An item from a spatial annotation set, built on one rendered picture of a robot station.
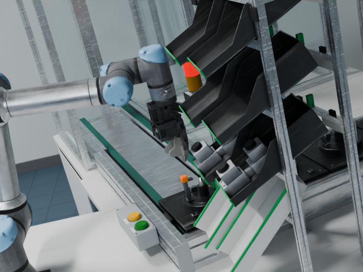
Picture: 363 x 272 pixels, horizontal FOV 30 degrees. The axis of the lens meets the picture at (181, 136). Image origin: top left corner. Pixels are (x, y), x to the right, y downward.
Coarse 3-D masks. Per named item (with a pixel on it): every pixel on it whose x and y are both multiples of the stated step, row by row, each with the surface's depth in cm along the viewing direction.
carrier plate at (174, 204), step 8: (184, 192) 219; (160, 200) 218; (168, 200) 216; (176, 200) 215; (168, 208) 211; (176, 208) 210; (184, 208) 209; (176, 216) 205; (184, 216) 204; (184, 224) 200; (192, 224) 199
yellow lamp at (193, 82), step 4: (196, 76) 216; (200, 76) 218; (188, 80) 217; (192, 80) 216; (196, 80) 216; (200, 80) 218; (188, 84) 218; (192, 84) 217; (196, 84) 217; (200, 84) 218; (188, 88) 219; (192, 88) 217; (196, 88) 217
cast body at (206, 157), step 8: (200, 144) 175; (192, 152) 176; (200, 152) 174; (208, 152) 174; (216, 152) 175; (224, 152) 177; (200, 160) 175; (208, 160) 175; (216, 160) 176; (200, 168) 176; (208, 168) 176
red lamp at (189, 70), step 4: (184, 64) 215; (188, 64) 214; (184, 68) 216; (188, 68) 215; (192, 68) 215; (184, 72) 217; (188, 72) 216; (192, 72) 215; (196, 72) 216; (188, 76) 216; (192, 76) 216
